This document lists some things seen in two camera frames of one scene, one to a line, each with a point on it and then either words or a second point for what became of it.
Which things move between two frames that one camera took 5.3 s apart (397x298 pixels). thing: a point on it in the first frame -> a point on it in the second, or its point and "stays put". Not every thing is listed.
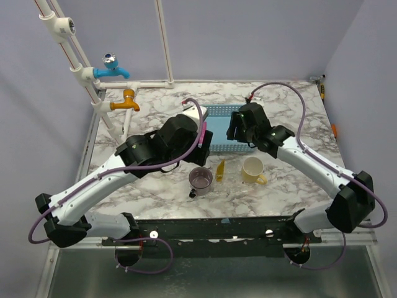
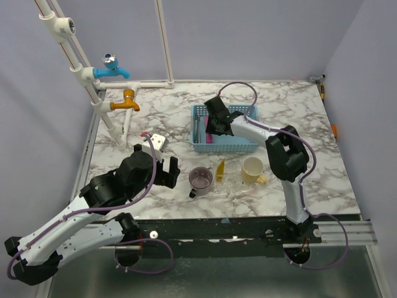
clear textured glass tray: x=232 y=185 stays put
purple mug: x=200 y=179 stays put
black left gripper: x=200 y=155 -> x=169 y=179
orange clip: x=335 y=130 stays put
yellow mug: x=252 y=169 stays put
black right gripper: x=236 y=120 -> x=209 y=130
